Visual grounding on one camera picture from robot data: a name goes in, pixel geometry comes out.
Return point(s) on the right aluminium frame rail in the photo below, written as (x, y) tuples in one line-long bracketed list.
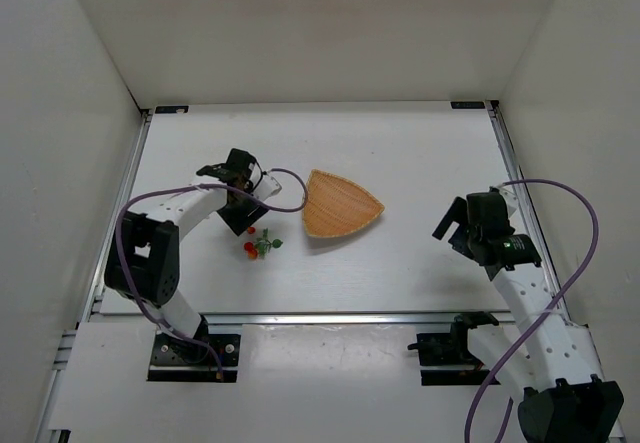
[(503, 166)]

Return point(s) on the left dark corner bracket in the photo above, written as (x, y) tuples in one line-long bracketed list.
[(171, 109)]

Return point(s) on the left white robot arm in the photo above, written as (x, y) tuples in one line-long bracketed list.
[(144, 259)]

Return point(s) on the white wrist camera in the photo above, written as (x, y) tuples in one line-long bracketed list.
[(266, 187), (509, 197)]

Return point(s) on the front aluminium frame rail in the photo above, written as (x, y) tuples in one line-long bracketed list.
[(339, 318)]

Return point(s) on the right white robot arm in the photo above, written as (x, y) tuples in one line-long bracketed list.
[(557, 395)]

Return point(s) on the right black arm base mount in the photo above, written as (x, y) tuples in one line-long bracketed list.
[(444, 358)]

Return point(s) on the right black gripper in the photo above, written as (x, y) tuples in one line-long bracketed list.
[(461, 239)]

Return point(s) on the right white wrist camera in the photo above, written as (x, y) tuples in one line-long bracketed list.
[(509, 197)]

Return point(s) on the right dark corner bracket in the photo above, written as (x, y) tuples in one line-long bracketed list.
[(467, 105)]

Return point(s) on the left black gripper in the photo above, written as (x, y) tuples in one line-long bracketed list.
[(241, 214)]

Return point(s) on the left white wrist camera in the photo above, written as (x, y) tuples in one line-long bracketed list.
[(266, 187)]

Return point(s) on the dark corner bracket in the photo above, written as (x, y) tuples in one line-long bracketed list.
[(467, 105), (171, 109)]

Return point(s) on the cherry sprig with green leaves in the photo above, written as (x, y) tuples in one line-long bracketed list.
[(261, 243)]

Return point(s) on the woven triangular fruit basket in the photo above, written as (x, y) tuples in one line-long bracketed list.
[(337, 207)]

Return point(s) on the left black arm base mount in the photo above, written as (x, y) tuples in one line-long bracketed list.
[(177, 361)]

